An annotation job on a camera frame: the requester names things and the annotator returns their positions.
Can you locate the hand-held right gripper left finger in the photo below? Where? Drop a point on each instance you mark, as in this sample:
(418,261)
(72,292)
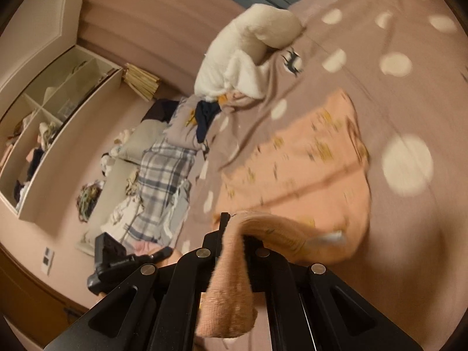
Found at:
(190,281)

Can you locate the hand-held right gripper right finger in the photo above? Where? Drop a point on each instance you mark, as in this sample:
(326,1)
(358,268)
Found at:
(292,299)

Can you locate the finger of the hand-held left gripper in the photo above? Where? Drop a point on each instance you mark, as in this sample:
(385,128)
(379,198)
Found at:
(161,253)

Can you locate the peach cartoon print shirt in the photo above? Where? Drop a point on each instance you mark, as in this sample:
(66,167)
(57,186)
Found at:
(299,175)

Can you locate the white clothes pile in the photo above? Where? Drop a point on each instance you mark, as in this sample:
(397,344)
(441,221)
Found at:
(122,212)

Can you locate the pink cloth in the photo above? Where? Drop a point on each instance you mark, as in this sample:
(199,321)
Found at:
(144,246)

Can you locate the blue-grey ruffled garment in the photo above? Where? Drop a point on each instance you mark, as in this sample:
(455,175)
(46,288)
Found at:
(179,204)

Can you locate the multicoloured cloth pile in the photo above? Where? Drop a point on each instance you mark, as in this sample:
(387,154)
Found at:
(89,201)

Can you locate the beige cushion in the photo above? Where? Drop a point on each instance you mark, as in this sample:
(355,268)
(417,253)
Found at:
(142,139)
(113,193)

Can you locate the cream patterned cloth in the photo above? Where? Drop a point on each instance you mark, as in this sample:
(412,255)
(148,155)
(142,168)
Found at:
(132,186)

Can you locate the white plush toy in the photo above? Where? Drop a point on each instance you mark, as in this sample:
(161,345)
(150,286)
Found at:
(123,136)
(108,161)

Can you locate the lilac pillow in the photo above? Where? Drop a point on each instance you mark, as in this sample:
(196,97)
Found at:
(181,124)

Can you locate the black cushion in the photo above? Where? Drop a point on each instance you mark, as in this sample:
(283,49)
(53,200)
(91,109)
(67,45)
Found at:
(159,111)

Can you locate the navy garment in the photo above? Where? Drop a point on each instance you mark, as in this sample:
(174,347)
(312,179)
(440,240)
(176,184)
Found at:
(206,117)

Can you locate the mustard yellow cloth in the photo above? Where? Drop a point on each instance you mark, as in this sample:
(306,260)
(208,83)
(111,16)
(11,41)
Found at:
(223,99)

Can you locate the mauve polka dot blanket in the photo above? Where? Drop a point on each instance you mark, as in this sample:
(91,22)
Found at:
(402,117)

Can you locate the white fleece garment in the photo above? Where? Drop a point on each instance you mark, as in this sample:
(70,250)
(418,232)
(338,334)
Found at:
(241,51)

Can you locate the pink curtain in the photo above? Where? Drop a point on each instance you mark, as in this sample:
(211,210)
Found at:
(153,14)

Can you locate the wall switch panel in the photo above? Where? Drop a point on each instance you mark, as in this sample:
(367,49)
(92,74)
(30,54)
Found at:
(48,260)

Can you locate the white wall shelf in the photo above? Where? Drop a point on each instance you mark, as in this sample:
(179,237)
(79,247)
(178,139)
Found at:
(55,124)

